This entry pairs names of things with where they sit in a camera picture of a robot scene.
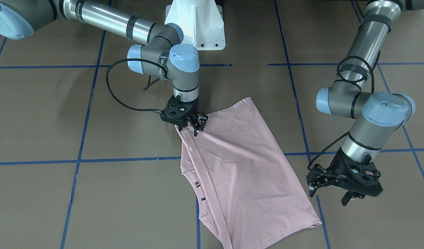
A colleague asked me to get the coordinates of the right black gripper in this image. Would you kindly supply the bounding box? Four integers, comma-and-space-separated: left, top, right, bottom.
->
160, 95, 208, 137

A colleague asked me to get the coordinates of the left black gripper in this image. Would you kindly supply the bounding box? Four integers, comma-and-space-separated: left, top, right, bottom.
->
306, 149, 383, 206

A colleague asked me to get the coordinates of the pink Snoopy t-shirt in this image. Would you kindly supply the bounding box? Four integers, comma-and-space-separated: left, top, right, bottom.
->
178, 97, 322, 249

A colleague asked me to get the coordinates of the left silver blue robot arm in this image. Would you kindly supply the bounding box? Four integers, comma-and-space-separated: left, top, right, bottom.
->
306, 0, 424, 205

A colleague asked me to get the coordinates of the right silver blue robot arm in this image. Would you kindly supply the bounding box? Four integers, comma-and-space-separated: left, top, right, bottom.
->
0, 0, 208, 136

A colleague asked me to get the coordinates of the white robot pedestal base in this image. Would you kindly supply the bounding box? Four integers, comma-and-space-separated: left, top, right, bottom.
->
165, 0, 226, 50

